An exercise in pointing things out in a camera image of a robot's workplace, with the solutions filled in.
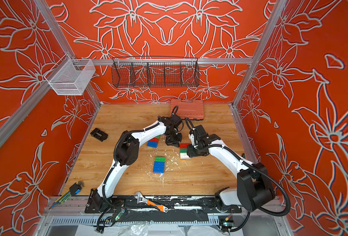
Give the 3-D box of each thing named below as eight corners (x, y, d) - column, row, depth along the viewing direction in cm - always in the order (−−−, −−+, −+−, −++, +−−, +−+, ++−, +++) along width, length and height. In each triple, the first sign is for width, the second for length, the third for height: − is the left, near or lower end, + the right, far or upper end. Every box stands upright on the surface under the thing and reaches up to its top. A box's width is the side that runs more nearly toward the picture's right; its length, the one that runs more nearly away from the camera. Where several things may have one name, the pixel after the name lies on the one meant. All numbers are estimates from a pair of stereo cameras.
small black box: (91, 135, 103) (89, 133, 101) (97, 129, 106) (96, 127, 104) (103, 142, 99) (101, 140, 97) (109, 136, 102) (108, 134, 100)
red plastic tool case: (170, 120, 110) (170, 116, 107) (170, 102, 123) (170, 98, 119) (205, 120, 110) (206, 116, 106) (201, 102, 123) (202, 98, 119)
